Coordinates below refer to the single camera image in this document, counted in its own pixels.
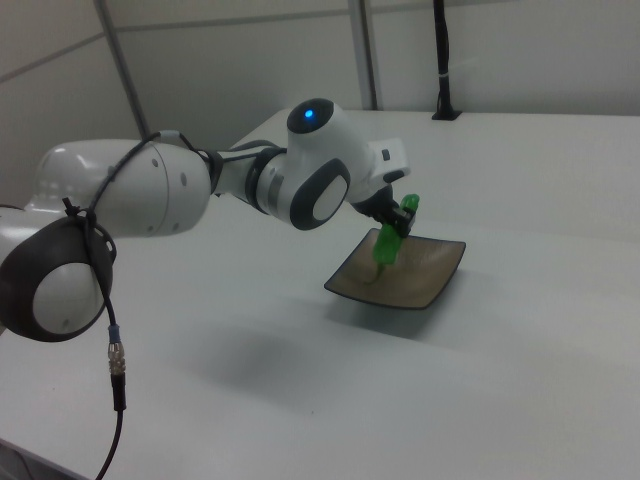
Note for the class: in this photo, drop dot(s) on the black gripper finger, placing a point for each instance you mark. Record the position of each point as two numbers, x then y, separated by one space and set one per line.
404 221

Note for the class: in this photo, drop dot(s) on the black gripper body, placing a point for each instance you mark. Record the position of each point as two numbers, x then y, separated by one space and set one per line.
376 207

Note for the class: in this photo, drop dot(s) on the green chili pepper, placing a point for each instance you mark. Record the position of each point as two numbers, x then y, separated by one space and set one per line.
387 247

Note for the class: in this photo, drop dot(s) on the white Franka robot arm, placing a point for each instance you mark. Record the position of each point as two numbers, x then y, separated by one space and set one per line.
160 190

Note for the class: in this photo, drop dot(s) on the square brown ceramic plate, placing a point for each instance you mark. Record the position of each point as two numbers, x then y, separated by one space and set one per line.
425 275

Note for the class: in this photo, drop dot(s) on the black pole with base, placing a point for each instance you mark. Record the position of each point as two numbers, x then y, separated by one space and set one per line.
442 55

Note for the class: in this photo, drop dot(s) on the grey aluminium frame post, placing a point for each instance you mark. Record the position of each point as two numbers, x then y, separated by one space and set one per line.
125 75
364 55

